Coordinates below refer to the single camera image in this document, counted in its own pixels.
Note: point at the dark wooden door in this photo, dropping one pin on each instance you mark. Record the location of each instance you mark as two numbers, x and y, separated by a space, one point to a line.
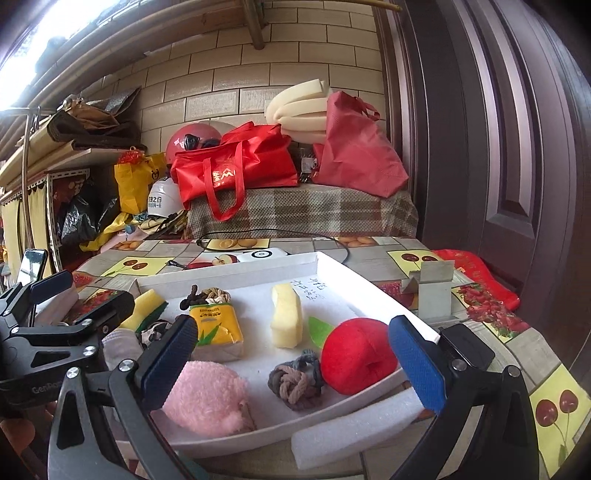
488 103

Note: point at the yellow tissue pack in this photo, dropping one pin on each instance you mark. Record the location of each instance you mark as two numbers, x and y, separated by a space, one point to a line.
219 335

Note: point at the white helmet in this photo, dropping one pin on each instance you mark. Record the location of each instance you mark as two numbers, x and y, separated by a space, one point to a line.
164 199

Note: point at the red plush apple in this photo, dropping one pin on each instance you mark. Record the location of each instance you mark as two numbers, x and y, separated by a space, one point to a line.
355 355

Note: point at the metal shelf rack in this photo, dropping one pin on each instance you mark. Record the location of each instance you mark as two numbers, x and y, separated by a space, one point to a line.
67 173

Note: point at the brown bag on shelf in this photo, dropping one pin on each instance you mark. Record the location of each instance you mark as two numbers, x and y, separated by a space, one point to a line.
105 123

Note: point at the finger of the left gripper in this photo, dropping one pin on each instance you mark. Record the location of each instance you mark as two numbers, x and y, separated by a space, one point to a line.
110 314
44 289

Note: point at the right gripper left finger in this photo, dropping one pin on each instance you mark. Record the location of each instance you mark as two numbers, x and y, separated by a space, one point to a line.
163 361

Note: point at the yellow curtain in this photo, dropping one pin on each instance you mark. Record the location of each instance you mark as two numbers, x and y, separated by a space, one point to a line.
14 226

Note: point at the yellow green sponge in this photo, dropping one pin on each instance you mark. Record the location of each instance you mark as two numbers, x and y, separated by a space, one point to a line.
148 307

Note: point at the black white patterned cloth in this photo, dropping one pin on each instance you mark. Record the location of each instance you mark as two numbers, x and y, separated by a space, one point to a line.
153 333

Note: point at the red helmet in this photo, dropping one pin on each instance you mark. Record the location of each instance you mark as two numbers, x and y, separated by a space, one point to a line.
192 136

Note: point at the left hand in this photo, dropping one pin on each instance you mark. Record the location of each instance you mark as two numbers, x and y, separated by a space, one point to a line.
20 431

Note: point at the white foam strip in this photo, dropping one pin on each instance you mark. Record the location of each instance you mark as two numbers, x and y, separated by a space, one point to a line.
336 439

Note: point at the black plastic bag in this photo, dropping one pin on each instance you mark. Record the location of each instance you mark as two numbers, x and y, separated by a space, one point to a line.
84 218

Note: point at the red packet on table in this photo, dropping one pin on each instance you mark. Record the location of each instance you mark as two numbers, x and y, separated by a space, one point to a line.
475 268

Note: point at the brown knotted scrunchie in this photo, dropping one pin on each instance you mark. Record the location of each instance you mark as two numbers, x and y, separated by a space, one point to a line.
214 295

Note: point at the pink plush toy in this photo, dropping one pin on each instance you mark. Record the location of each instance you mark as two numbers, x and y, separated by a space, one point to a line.
210 400

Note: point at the black cube box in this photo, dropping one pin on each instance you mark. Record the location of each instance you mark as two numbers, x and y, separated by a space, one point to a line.
461 342

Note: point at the white cardboard tray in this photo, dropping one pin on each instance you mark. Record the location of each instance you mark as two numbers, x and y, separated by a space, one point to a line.
328 291

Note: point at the white round-logo device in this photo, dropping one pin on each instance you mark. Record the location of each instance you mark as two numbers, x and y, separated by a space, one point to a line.
261 254

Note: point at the dark red fabric bag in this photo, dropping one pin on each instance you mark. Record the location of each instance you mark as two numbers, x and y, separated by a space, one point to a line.
357 154

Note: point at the black smartphone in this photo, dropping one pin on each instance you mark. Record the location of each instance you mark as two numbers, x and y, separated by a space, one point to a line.
32 266

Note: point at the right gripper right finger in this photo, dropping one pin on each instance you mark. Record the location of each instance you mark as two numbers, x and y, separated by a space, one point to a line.
422 359

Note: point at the yellow paper bag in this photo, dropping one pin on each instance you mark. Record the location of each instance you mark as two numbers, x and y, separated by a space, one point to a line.
135 173

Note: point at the red tote bag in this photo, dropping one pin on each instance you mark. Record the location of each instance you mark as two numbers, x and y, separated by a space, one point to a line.
250 156

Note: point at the plaid covered bench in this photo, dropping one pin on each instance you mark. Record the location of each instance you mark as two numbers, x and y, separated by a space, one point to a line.
309 209

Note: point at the cream foam block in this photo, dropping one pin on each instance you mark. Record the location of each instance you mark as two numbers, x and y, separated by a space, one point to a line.
287 323

